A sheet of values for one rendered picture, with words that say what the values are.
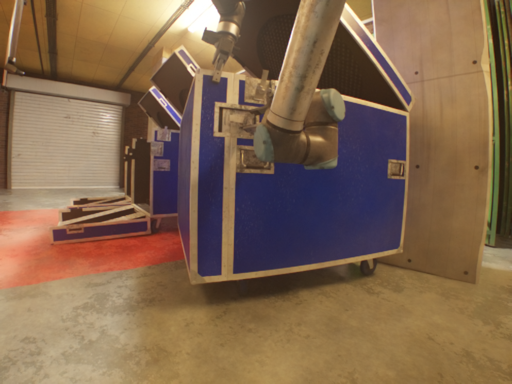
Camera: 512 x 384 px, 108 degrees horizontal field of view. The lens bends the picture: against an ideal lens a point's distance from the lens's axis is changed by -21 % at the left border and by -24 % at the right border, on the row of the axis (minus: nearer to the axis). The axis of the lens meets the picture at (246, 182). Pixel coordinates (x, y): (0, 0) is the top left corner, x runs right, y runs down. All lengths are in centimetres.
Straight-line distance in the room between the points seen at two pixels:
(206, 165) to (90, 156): 727
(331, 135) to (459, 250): 128
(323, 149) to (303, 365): 65
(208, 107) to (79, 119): 736
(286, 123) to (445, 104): 135
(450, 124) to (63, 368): 206
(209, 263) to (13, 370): 69
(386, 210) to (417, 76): 92
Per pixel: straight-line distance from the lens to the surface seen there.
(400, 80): 154
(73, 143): 802
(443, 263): 176
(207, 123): 87
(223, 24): 99
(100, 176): 805
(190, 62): 250
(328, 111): 64
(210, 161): 85
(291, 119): 53
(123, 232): 217
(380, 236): 137
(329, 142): 64
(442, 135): 172
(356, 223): 122
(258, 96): 96
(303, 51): 51
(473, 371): 105
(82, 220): 274
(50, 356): 99
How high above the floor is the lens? 58
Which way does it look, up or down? 2 degrees down
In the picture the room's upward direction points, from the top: 2 degrees clockwise
